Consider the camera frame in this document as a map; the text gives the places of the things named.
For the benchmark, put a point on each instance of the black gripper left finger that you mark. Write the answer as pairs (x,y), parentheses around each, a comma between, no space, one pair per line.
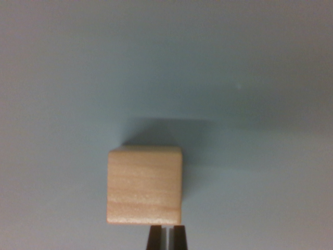
(155,238)

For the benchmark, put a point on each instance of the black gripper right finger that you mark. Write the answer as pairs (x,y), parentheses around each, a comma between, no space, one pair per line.
(179,238)

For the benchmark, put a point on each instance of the wooden cube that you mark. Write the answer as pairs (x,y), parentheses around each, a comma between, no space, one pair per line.
(144,186)

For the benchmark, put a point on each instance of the light blue plastic tray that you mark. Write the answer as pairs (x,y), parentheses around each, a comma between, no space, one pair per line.
(166,65)

